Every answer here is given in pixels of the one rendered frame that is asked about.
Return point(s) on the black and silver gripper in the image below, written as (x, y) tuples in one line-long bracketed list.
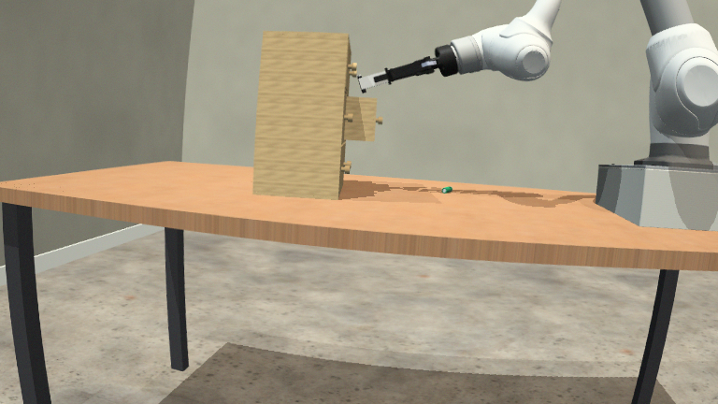
[(446, 63)]

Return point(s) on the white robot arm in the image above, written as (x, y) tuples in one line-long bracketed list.
[(685, 81)]

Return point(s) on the brown wooden drawer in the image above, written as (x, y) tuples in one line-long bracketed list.
[(364, 118), (348, 66), (349, 163), (345, 169), (351, 73), (345, 117)]

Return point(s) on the tall wooden chest of drawers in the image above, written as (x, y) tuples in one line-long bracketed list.
[(300, 114)]

